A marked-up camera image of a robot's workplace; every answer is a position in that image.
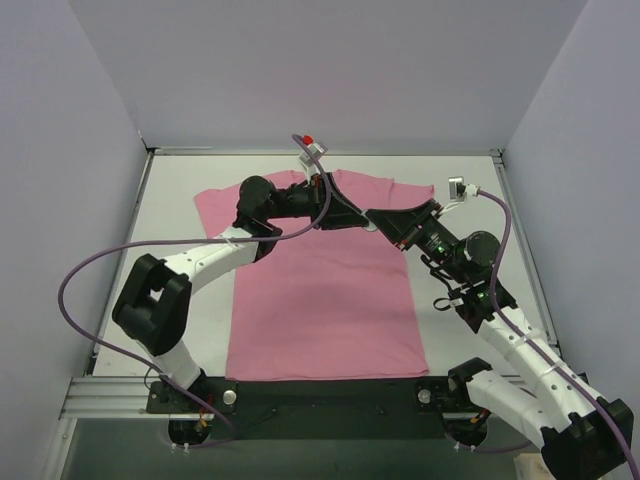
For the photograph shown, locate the aluminium frame rail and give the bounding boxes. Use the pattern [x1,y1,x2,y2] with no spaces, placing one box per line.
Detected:
[59,149,599,421]

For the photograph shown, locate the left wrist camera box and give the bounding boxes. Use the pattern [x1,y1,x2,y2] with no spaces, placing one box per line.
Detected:
[294,135,327,180]

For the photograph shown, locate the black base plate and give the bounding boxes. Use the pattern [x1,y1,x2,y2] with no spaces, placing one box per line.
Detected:
[146,376,491,445]

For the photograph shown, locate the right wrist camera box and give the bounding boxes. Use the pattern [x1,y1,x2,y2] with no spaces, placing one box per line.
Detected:
[441,176,480,214]

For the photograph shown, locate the beige foam block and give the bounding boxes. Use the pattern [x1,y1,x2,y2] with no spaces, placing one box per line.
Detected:
[514,453,553,480]

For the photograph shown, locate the pink t-shirt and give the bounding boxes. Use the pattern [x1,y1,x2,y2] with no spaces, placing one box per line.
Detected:
[193,168,435,382]

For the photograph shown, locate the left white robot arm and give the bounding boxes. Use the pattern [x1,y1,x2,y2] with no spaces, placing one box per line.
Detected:
[112,174,369,412]

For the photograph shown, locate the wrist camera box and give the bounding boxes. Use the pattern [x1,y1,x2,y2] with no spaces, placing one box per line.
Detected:
[294,135,327,180]
[441,176,480,214]

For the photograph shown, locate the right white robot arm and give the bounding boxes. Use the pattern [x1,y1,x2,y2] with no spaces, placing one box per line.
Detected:
[365,200,639,479]

